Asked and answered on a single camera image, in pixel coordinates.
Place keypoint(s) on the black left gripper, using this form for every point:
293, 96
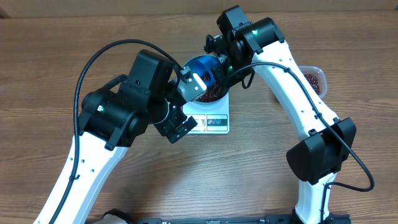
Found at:
179, 118

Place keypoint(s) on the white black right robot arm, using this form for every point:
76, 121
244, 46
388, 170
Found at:
324, 141

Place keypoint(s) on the blue plastic measuring scoop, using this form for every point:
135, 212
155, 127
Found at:
203, 65

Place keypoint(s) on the clear plastic bean container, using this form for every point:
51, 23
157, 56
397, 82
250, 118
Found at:
306, 69

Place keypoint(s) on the teal metal bowl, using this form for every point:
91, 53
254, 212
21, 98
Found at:
191, 66

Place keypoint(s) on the white digital kitchen scale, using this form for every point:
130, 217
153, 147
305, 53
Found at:
211, 118

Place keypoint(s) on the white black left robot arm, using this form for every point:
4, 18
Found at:
110, 119

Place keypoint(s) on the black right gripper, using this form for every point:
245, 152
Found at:
221, 74

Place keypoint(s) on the red beans in bowl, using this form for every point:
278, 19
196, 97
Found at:
213, 89

